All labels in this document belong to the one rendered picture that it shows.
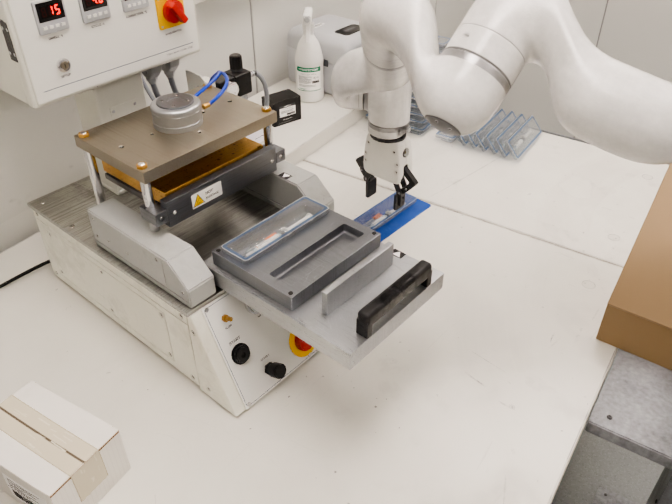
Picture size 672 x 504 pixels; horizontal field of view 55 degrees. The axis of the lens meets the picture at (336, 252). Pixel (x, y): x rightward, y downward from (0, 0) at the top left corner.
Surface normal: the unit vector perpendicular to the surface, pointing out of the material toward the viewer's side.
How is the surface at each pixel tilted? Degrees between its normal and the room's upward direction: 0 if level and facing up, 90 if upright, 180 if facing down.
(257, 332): 65
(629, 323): 90
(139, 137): 0
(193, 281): 40
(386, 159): 91
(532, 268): 0
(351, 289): 90
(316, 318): 0
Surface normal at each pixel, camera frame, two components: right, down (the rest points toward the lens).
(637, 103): -0.32, -0.07
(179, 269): 0.49, -0.35
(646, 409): 0.00, -0.79
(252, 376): 0.69, 0.02
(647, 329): -0.58, 0.49
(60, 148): 0.83, 0.33
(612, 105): -0.44, 0.12
